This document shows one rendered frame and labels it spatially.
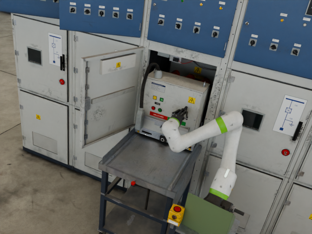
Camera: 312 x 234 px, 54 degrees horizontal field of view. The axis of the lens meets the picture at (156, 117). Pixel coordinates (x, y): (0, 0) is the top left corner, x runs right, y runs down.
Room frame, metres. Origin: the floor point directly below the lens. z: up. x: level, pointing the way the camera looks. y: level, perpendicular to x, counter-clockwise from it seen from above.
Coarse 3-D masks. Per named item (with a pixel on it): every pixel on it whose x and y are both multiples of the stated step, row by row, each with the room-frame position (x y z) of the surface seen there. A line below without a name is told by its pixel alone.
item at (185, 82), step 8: (152, 72) 2.44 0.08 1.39; (168, 72) 2.49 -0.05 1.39; (160, 80) 2.28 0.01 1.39; (168, 80) 2.31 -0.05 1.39; (176, 80) 2.34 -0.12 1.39; (184, 80) 2.37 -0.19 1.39; (192, 80) 2.39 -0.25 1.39; (192, 88) 2.22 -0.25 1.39; (200, 88) 2.25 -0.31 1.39; (208, 88) 2.34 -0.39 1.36; (200, 104) 2.17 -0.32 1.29; (200, 112) 2.22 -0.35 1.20; (200, 120) 2.30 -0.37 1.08
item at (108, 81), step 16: (144, 48) 2.48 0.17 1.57; (96, 64) 2.12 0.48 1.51; (112, 64) 2.21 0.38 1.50; (128, 64) 2.34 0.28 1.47; (80, 80) 2.01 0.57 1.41; (96, 80) 2.12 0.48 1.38; (112, 80) 2.25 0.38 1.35; (128, 80) 2.40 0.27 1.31; (80, 96) 2.01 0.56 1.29; (96, 96) 2.13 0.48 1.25; (112, 96) 2.24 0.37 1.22; (128, 96) 2.41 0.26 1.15; (80, 112) 2.01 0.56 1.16; (96, 112) 2.13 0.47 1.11; (112, 112) 2.27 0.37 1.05; (128, 112) 2.43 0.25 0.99; (80, 128) 2.00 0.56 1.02; (96, 128) 2.14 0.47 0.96; (112, 128) 2.28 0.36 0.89; (128, 128) 2.40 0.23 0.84; (80, 144) 2.00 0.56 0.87
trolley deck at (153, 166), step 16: (128, 144) 2.14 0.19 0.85; (144, 144) 2.17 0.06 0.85; (160, 144) 2.21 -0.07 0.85; (112, 160) 1.90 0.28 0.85; (128, 160) 1.92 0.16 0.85; (144, 160) 1.95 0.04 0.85; (160, 160) 1.99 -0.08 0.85; (176, 160) 2.02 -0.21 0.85; (192, 160) 2.05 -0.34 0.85; (128, 176) 1.75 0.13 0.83; (144, 176) 1.76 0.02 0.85; (160, 176) 1.79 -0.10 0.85; (160, 192) 1.67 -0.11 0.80; (176, 192) 1.65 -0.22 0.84
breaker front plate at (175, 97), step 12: (168, 84) 2.26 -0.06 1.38; (144, 96) 2.32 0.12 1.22; (156, 96) 2.29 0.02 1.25; (168, 96) 2.25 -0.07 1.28; (180, 96) 2.22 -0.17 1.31; (192, 96) 2.19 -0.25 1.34; (144, 108) 2.32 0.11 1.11; (156, 108) 2.28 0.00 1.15; (168, 108) 2.25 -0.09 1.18; (180, 108) 2.22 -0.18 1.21; (192, 108) 2.18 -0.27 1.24; (144, 120) 2.31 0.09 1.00; (192, 120) 2.18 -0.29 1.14; (180, 132) 2.20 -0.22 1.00
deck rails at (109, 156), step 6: (132, 132) 2.28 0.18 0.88; (126, 138) 2.18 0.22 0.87; (132, 138) 2.23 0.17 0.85; (120, 144) 2.08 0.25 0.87; (126, 144) 2.13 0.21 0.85; (198, 144) 2.27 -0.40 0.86; (114, 150) 1.99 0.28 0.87; (120, 150) 2.03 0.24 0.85; (108, 156) 1.90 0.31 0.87; (114, 156) 1.94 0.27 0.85; (192, 156) 2.09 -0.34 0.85; (102, 162) 1.83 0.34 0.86; (108, 162) 1.85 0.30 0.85; (186, 162) 1.93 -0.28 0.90; (180, 168) 1.92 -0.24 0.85; (180, 174) 1.81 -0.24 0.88; (174, 180) 1.76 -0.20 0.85; (174, 186) 1.70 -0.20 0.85
